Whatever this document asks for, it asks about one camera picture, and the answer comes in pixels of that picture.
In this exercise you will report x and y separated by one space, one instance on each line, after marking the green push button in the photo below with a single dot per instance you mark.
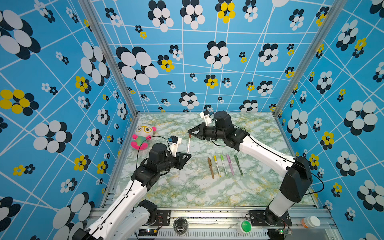
243 227

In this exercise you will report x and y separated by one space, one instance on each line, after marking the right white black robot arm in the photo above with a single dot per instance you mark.
295 171

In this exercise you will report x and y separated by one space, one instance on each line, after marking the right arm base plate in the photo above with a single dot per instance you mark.
259 218

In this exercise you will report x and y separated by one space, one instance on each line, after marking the white pen brown tip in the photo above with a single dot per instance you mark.
188 146

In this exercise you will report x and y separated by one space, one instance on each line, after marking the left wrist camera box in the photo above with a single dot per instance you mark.
174 143

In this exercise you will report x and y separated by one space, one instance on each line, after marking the white pen yellow tip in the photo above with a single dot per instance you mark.
217 166

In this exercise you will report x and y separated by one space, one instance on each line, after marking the white orange bottle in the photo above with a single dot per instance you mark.
310 222

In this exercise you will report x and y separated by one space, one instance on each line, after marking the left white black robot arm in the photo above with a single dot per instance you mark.
129 212

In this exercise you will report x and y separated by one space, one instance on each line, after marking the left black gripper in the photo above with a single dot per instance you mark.
179 158

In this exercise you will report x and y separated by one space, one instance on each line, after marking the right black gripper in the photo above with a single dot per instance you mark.
202 129

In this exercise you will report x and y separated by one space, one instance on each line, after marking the pink gel pen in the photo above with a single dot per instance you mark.
230 165

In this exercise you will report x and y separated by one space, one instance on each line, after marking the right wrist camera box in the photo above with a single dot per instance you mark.
206 116

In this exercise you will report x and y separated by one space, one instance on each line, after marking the green gel pen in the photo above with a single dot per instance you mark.
238 164

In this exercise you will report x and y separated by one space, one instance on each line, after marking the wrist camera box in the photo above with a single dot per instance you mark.
206 116
174 143

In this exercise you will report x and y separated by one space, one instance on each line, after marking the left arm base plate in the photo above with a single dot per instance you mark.
159 218

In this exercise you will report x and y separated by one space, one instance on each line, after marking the white pink plush toy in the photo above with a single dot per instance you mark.
141 137

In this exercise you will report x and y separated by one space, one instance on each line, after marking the brown gel pen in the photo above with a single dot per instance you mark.
211 168

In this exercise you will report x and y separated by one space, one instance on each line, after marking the white pen green tip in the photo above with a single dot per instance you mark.
224 166

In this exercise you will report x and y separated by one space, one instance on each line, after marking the aluminium front frame rail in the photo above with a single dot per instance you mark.
227 218

